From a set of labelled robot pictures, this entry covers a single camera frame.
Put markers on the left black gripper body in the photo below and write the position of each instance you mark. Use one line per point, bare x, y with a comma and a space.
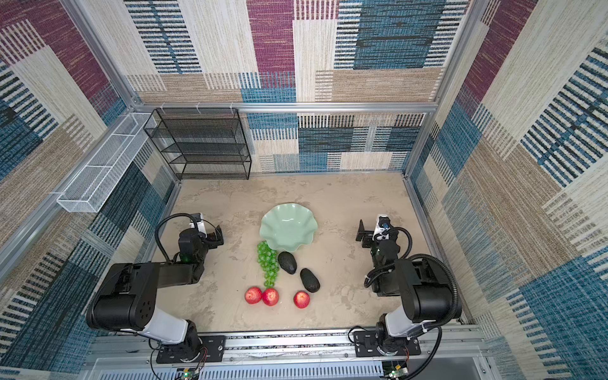
211, 236

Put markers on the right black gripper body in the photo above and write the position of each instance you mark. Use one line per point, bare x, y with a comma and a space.
369, 233

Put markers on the green fake grape bunch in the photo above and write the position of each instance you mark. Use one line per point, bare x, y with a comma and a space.
267, 258

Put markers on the red apple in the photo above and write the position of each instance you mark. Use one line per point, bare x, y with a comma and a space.
253, 295
301, 299
270, 297

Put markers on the dark avocado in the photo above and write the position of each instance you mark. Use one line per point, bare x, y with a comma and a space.
310, 281
287, 262

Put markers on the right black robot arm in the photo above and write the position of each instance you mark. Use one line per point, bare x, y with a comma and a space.
426, 287

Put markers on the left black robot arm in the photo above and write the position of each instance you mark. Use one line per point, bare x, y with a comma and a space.
126, 299

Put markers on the light green wavy fruit bowl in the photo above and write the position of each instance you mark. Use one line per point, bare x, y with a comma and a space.
287, 227

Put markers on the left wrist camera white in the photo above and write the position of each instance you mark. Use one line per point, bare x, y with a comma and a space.
198, 223

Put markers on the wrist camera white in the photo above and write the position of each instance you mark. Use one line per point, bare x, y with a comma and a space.
198, 223
382, 228

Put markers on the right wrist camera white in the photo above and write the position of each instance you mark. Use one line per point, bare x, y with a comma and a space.
382, 228

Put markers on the black wire shelf rack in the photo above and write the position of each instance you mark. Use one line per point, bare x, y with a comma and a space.
201, 144

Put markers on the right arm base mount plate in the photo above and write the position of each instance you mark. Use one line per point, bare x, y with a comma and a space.
366, 345

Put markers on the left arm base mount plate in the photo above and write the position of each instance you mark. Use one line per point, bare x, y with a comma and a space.
209, 349

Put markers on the white mesh wall basket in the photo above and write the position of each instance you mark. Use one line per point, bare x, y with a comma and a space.
95, 182

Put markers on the aluminium front rail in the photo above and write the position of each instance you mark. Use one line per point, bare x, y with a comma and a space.
296, 354

